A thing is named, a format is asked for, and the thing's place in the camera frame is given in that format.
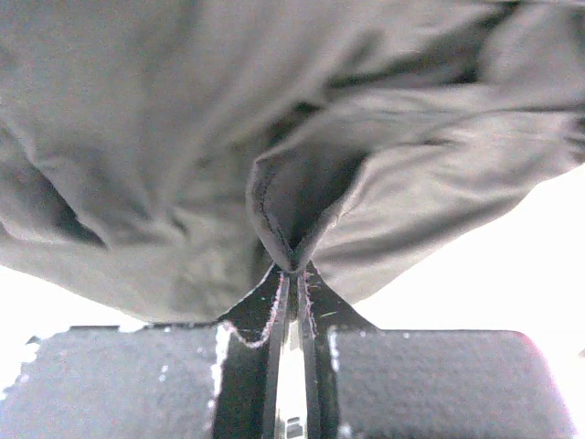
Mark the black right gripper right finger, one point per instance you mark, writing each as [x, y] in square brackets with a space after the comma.
[365, 382]

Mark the black t shirt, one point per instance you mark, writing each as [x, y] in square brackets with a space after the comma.
[157, 156]

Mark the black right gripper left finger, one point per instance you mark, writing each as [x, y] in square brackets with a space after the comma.
[181, 380]

